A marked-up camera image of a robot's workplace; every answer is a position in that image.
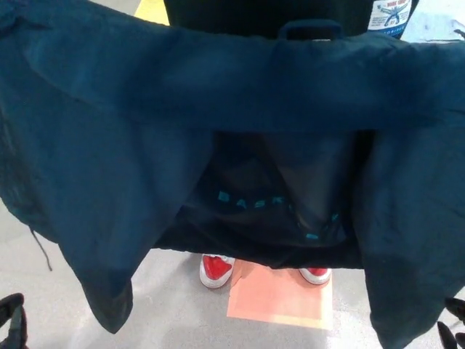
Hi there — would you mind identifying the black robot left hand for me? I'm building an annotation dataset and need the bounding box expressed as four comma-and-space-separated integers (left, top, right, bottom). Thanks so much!
0, 292, 28, 349

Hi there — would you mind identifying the dark navy coat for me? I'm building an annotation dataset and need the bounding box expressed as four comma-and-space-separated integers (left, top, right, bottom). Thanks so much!
0, 0, 465, 349

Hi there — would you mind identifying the red white sneaker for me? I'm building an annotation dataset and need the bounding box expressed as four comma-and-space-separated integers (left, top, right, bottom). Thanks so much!
199, 254, 235, 289
298, 267, 332, 286

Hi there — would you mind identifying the person's black sweater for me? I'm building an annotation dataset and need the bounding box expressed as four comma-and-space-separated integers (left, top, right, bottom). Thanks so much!
163, 0, 413, 39

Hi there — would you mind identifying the orange floor marking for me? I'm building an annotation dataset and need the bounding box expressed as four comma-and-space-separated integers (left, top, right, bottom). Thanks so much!
227, 260, 333, 331

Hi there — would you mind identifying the red white right sneaker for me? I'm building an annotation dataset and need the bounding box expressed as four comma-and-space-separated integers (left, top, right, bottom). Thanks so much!
199, 254, 235, 289

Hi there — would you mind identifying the yellow floor tape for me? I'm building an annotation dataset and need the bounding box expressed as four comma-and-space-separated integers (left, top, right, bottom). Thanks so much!
134, 0, 171, 27

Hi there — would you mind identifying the red white left sneaker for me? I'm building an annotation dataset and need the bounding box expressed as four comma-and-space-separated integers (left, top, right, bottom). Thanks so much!
298, 267, 332, 286

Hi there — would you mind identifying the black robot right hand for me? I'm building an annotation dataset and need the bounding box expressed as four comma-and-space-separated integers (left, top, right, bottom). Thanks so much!
437, 296, 465, 349

